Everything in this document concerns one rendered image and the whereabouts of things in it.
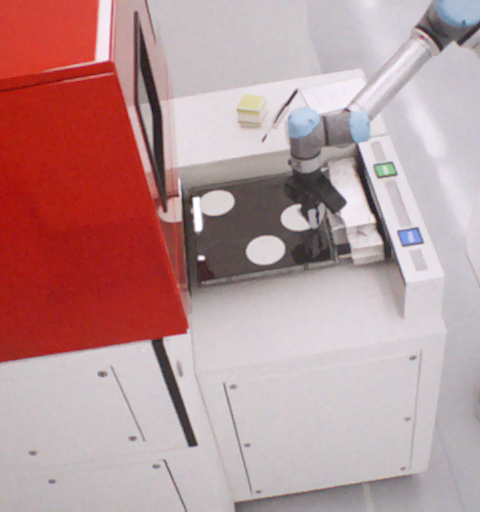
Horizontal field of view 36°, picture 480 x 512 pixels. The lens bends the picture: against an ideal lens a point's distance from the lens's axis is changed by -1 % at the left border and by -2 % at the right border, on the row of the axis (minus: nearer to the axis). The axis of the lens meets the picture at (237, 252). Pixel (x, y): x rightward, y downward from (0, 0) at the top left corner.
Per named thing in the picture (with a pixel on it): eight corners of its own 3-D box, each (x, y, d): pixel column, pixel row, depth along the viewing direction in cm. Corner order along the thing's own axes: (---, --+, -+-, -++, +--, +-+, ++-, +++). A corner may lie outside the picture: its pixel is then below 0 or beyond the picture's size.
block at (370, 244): (352, 256, 194) (352, 248, 191) (350, 246, 196) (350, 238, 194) (383, 251, 193) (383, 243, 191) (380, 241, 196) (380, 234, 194)
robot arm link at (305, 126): (324, 122, 171) (287, 126, 171) (326, 158, 179) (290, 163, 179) (320, 102, 176) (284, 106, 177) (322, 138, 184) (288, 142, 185)
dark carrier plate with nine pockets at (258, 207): (200, 281, 192) (200, 279, 192) (193, 192, 216) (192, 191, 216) (333, 260, 192) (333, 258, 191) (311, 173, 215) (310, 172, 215)
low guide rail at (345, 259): (197, 288, 201) (195, 281, 199) (197, 283, 202) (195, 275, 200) (382, 259, 200) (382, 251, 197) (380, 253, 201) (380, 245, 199)
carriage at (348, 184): (353, 265, 195) (353, 258, 193) (327, 175, 220) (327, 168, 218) (383, 261, 195) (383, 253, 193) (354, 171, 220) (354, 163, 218)
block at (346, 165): (329, 175, 216) (329, 167, 214) (327, 168, 218) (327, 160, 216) (356, 171, 216) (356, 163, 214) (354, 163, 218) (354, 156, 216)
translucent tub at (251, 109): (237, 125, 224) (234, 107, 219) (246, 110, 228) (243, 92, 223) (261, 128, 221) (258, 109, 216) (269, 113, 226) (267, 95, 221)
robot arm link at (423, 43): (440, -8, 191) (313, 130, 196) (450, -20, 180) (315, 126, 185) (473, 23, 191) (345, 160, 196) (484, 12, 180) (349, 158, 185)
